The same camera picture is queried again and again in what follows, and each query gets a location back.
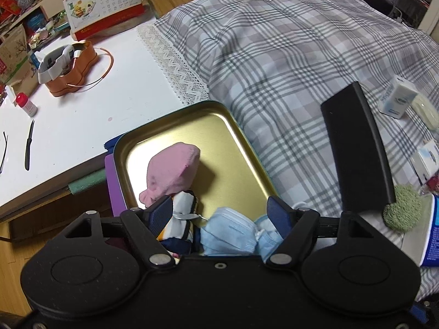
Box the black pen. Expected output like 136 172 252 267
24 120 35 171

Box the black rectangular lid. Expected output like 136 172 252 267
321 82 396 213

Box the red capped small bottle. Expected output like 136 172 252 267
15 92 38 117

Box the green scrubber ball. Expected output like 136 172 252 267
382 185 423 233

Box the white blue tissue pack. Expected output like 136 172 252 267
410 140 439 184

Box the light blue face mask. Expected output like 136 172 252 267
200 207 282 262

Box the white tissue pack upright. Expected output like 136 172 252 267
377 75 418 120

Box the blue white container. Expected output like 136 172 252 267
401 194 439 267

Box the pink soft cloth pouch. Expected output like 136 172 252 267
139 142 201 207

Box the orange leather basket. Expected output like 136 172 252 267
37 41 114 97

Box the gold metal tin box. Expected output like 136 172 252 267
106 101 277 227

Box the red desk calendar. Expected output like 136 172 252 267
63 0 144 41

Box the colourful folded sock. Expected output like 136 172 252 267
157 191 205 259

